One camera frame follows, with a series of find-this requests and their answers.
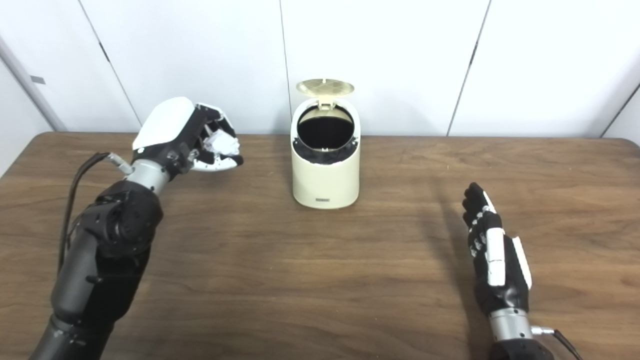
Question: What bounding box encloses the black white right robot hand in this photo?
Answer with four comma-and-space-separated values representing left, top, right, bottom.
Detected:
461, 182, 533, 317

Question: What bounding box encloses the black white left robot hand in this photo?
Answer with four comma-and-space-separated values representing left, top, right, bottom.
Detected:
131, 96, 245, 176

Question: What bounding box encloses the white paper ball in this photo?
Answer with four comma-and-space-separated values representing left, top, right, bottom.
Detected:
202, 129, 240, 156

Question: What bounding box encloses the round cream bin lid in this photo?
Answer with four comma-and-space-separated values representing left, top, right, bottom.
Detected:
296, 78, 355, 110

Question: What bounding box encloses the cream-colored bin body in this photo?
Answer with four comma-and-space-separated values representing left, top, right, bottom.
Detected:
290, 97, 361, 210

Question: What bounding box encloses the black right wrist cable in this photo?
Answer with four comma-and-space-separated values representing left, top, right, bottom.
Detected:
531, 326, 583, 360

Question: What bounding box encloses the grey wall corner post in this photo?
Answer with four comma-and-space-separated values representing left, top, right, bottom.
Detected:
0, 37, 68, 132

